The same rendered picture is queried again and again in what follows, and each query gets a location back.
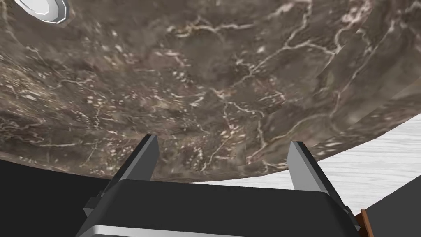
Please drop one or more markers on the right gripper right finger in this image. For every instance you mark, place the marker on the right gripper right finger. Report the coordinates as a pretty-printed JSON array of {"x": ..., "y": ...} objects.
[{"x": 304, "y": 171}]

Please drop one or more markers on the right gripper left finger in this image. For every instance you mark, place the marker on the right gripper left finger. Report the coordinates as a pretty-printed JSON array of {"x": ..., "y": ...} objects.
[{"x": 141, "y": 161}]

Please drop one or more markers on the brown marble round table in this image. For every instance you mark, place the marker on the brown marble round table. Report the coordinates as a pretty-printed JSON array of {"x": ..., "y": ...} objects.
[{"x": 197, "y": 82}]

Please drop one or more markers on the white plate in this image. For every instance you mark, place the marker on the white plate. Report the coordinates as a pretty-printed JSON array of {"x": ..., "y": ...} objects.
[{"x": 46, "y": 10}]

